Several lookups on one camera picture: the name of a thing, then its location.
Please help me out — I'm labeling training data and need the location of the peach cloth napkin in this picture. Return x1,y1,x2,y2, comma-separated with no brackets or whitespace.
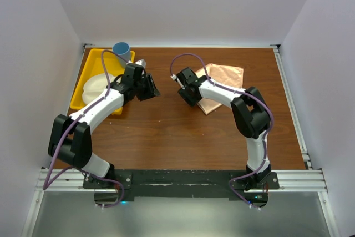
198,63,244,115

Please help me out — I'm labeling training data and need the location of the blue plastic cup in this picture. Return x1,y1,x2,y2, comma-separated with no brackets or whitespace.
112,42,131,68

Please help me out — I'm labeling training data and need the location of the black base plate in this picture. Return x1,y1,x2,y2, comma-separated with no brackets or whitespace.
83,169,278,208

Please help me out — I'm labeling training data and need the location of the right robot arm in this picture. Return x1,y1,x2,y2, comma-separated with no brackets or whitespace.
171,68,274,189

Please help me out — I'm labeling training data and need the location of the yellow plastic tray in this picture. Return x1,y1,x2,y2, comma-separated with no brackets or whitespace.
70,48,124,110

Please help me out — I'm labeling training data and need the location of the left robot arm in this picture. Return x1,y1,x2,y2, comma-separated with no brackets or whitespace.
48,63,160,188

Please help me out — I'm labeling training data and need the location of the white divided plate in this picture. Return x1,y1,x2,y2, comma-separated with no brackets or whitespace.
82,73,108,106

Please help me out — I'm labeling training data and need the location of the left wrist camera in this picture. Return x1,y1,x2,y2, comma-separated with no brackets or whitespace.
135,59,146,68

